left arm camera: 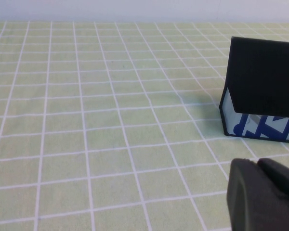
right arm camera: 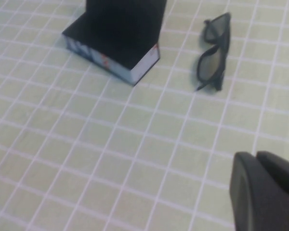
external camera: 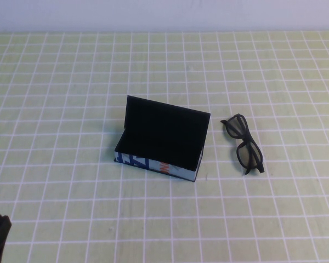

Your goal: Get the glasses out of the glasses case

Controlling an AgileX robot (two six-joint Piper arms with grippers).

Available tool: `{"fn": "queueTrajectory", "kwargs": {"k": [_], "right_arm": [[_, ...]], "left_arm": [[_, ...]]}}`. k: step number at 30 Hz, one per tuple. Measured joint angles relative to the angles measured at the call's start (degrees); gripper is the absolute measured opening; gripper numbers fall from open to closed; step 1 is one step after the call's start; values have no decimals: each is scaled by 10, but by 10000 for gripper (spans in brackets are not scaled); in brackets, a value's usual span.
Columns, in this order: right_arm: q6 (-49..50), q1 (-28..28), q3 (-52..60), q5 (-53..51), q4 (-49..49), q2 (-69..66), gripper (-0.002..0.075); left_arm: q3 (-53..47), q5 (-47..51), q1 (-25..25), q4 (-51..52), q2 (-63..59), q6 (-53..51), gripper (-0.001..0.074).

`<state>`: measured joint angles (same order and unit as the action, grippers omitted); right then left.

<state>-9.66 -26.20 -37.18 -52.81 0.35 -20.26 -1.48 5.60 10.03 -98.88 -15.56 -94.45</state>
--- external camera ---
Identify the black framed glasses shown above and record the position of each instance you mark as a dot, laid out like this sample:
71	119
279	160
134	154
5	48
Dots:
245	139

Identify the black printed glasses case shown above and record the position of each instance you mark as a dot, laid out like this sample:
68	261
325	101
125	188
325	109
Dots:
164	131

